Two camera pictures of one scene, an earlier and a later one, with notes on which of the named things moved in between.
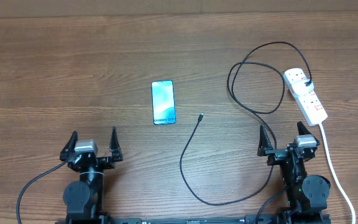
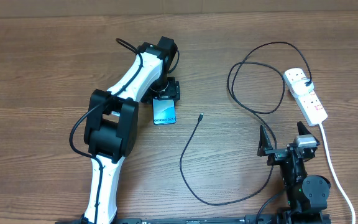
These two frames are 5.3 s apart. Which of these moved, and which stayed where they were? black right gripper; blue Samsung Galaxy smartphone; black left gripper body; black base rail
Moved: black left gripper body
Stayed: black right gripper; black base rail; blue Samsung Galaxy smartphone
